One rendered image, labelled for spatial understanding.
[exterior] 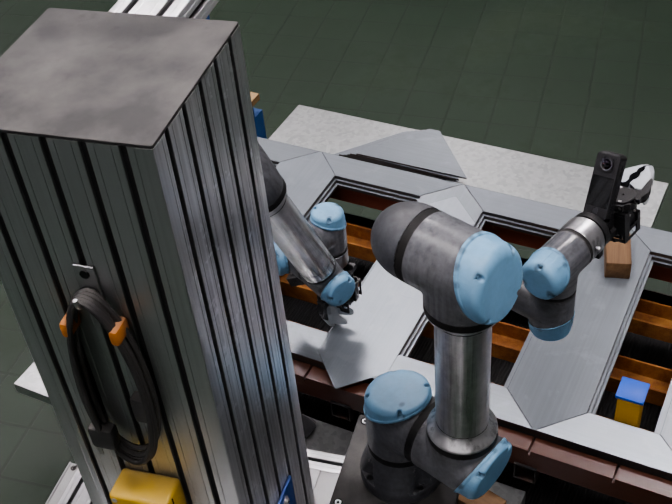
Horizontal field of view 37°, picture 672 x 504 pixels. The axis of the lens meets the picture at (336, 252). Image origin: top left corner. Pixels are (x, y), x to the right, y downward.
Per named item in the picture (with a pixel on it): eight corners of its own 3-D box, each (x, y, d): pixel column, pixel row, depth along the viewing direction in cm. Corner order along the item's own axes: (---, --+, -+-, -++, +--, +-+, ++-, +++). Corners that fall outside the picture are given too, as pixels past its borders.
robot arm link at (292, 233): (271, 142, 174) (370, 283, 212) (236, 116, 181) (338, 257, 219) (223, 188, 173) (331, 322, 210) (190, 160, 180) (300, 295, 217)
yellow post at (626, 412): (614, 437, 233) (623, 382, 220) (636, 444, 231) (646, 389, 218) (608, 453, 230) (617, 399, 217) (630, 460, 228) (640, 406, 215)
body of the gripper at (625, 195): (605, 215, 185) (569, 250, 178) (604, 175, 180) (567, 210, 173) (643, 227, 180) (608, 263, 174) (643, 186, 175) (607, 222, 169)
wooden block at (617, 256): (603, 245, 258) (605, 230, 254) (628, 247, 257) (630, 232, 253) (604, 277, 249) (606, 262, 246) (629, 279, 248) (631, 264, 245)
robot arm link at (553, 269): (515, 292, 170) (517, 255, 165) (551, 257, 176) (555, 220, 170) (555, 313, 166) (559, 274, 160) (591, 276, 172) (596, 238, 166)
